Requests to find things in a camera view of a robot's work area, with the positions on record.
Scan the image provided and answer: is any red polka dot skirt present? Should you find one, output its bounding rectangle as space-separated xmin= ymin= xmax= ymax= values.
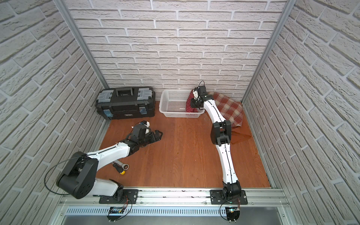
xmin=185 ymin=89 xmax=199 ymax=113

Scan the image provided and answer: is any red plaid skirt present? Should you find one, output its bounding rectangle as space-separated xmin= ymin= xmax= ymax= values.
xmin=211 ymin=92 xmax=243 ymax=128

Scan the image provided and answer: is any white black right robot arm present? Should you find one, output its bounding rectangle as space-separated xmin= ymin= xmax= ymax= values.
xmin=190 ymin=85 xmax=242 ymax=201

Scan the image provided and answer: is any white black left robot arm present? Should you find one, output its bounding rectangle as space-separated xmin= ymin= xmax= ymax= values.
xmin=53 ymin=121 xmax=163 ymax=202

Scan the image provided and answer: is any white plastic basket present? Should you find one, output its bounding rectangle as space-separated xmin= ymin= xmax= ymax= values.
xmin=159 ymin=89 xmax=205 ymax=118

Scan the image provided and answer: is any silver wrench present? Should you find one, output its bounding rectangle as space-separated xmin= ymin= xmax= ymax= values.
xmin=112 ymin=160 xmax=129 ymax=171

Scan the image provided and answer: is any yellow black screwdriver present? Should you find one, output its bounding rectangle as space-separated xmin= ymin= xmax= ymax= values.
xmin=112 ymin=163 xmax=125 ymax=175

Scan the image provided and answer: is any black plastic toolbox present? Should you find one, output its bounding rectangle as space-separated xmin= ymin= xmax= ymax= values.
xmin=95 ymin=87 xmax=156 ymax=121

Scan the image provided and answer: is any orange brown skirt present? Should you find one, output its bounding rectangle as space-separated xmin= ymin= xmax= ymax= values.
xmin=231 ymin=121 xmax=252 ymax=144

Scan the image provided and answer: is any left controller board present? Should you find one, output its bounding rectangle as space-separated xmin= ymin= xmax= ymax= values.
xmin=107 ymin=207 xmax=128 ymax=222

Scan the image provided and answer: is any controller board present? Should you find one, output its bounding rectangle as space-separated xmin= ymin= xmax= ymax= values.
xmin=225 ymin=207 xmax=241 ymax=223
xmin=107 ymin=207 xmax=128 ymax=222

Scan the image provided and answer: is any right controller board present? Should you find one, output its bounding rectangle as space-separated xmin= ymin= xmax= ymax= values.
xmin=225 ymin=207 xmax=241 ymax=223

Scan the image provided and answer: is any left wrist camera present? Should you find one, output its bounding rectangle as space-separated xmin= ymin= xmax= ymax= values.
xmin=141 ymin=121 xmax=151 ymax=134

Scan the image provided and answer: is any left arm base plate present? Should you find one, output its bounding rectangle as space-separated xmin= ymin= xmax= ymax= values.
xmin=99 ymin=189 xmax=139 ymax=204

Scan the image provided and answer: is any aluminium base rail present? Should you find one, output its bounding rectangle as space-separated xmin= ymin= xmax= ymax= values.
xmin=57 ymin=187 xmax=290 ymax=208

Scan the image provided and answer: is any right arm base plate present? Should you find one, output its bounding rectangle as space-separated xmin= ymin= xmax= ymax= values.
xmin=210 ymin=189 xmax=248 ymax=205

